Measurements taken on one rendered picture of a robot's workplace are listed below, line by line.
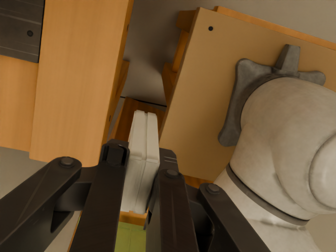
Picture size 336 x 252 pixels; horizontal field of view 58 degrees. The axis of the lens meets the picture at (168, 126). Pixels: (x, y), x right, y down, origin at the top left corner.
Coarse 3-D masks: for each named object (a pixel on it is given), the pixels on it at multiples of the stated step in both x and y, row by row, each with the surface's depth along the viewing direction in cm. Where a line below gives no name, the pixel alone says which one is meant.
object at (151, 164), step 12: (156, 120) 19; (156, 132) 17; (144, 144) 15; (156, 144) 15; (144, 156) 14; (156, 156) 14; (144, 168) 14; (156, 168) 14; (144, 180) 14; (144, 192) 14; (144, 204) 14
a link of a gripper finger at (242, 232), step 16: (208, 192) 13; (224, 192) 13; (208, 208) 12; (224, 208) 12; (224, 224) 11; (240, 224) 11; (208, 240) 13; (224, 240) 11; (240, 240) 10; (256, 240) 11
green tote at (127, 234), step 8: (120, 224) 80; (128, 224) 82; (120, 232) 78; (128, 232) 79; (136, 232) 80; (144, 232) 80; (120, 240) 75; (128, 240) 76; (136, 240) 77; (144, 240) 78; (120, 248) 73; (128, 248) 73; (136, 248) 74; (144, 248) 75
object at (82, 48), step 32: (64, 0) 52; (96, 0) 52; (128, 0) 53; (64, 32) 54; (96, 32) 54; (64, 64) 56; (96, 64) 56; (64, 96) 58; (96, 96) 58; (32, 128) 60; (64, 128) 60; (96, 128) 60; (96, 160) 63
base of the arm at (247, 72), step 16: (288, 48) 55; (240, 64) 57; (256, 64) 57; (288, 64) 56; (240, 80) 58; (256, 80) 57; (320, 80) 59; (240, 96) 58; (240, 112) 56; (224, 128) 62; (240, 128) 57; (224, 144) 63
